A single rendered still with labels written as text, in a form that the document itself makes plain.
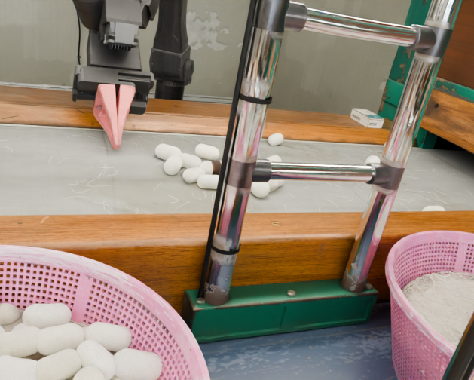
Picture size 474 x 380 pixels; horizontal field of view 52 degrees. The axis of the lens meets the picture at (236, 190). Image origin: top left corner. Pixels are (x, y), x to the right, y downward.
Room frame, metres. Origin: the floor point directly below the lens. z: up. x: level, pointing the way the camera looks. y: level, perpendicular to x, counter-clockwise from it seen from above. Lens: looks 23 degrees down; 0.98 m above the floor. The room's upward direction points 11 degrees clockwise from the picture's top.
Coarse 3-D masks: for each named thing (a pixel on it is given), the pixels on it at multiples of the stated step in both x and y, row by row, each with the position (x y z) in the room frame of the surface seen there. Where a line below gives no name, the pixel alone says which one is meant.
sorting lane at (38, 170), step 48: (0, 144) 0.55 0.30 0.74; (48, 144) 0.58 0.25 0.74; (96, 144) 0.61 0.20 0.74; (144, 144) 0.65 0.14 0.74; (192, 144) 0.69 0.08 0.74; (288, 144) 0.78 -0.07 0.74; (336, 144) 0.84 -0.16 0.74; (0, 192) 0.43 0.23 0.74; (48, 192) 0.45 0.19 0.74; (96, 192) 0.47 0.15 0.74; (144, 192) 0.49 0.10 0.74; (192, 192) 0.52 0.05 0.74; (288, 192) 0.57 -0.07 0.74; (336, 192) 0.61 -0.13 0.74; (432, 192) 0.68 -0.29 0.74
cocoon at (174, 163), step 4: (172, 156) 0.57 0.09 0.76; (176, 156) 0.57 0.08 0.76; (168, 160) 0.56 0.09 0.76; (172, 160) 0.55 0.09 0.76; (176, 160) 0.56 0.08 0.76; (180, 160) 0.57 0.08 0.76; (164, 164) 0.55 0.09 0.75; (168, 164) 0.55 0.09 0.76; (172, 164) 0.55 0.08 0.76; (176, 164) 0.55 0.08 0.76; (180, 164) 0.56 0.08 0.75; (164, 168) 0.55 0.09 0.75; (168, 168) 0.55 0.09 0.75; (172, 168) 0.55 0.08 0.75; (176, 168) 0.55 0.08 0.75; (168, 172) 0.55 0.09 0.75; (172, 172) 0.55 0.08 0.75; (176, 172) 0.55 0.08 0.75
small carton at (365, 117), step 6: (354, 114) 0.95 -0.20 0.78; (360, 114) 0.93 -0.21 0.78; (366, 114) 0.93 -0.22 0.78; (372, 114) 0.94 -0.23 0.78; (360, 120) 0.93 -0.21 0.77; (366, 120) 0.91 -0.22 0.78; (372, 120) 0.91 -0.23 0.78; (378, 120) 0.91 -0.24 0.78; (366, 126) 0.91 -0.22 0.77; (372, 126) 0.91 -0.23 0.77; (378, 126) 0.92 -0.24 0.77
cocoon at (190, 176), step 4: (192, 168) 0.55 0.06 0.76; (196, 168) 0.55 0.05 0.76; (200, 168) 0.55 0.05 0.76; (184, 172) 0.54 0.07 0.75; (188, 172) 0.54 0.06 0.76; (192, 172) 0.54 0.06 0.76; (196, 172) 0.54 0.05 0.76; (200, 172) 0.55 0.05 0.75; (204, 172) 0.55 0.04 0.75; (184, 176) 0.54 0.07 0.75; (188, 176) 0.53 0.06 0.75; (192, 176) 0.53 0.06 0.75; (196, 176) 0.54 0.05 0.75; (188, 180) 0.53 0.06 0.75; (192, 180) 0.53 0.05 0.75; (196, 180) 0.54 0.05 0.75
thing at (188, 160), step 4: (180, 156) 0.59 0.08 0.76; (184, 156) 0.58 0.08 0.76; (188, 156) 0.58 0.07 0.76; (192, 156) 0.59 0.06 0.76; (196, 156) 0.59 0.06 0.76; (184, 160) 0.58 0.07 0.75; (188, 160) 0.58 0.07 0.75; (192, 160) 0.58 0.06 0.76; (196, 160) 0.58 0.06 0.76; (200, 160) 0.59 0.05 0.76; (184, 164) 0.58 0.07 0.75; (188, 164) 0.58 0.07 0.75; (192, 164) 0.58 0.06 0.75; (196, 164) 0.58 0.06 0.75; (188, 168) 0.58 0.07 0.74
